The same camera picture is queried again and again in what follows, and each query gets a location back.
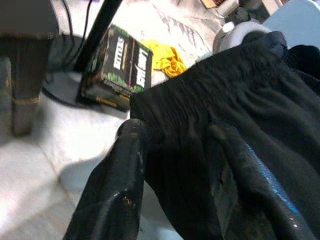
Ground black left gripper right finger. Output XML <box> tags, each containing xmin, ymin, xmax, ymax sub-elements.
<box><xmin>209</xmin><ymin>123</ymin><xmax>318</xmax><ymax>240</ymax></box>

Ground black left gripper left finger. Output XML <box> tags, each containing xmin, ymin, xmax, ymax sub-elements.
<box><xmin>63</xmin><ymin>119</ymin><xmax>148</xmax><ymax>240</ymax></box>

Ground black elastic waist shorts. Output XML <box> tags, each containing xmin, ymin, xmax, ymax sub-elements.
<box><xmin>129</xmin><ymin>31</ymin><xmax>320</xmax><ymax>240</ymax></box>

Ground black printed carton box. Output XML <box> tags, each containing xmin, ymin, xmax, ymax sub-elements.
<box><xmin>76</xmin><ymin>23</ymin><xmax>154</xmax><ymax>112</ymax></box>

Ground yellow cloth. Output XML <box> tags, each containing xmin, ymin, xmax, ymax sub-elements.
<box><xmin>142</xmin><ymin>39</ymin><xmax>188</xmax><ymax>78</ymax></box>

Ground dark wooden side table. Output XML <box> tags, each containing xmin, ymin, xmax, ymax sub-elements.
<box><xmin>0</xmin><ymin>0</ymin><xmax>60</xmax><ymax>138</ymax></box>

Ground black fleece garment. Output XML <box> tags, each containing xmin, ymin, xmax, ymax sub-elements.
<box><xmin>284</xmin><ymin>44</ymin><xmax>320</xmax><ymax>86</ymax></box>

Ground black metal stand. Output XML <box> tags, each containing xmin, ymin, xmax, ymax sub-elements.
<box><xmin>41</xmin><ymin>0</ymin><xmax>123</xmax><ymax>110</ymax></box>

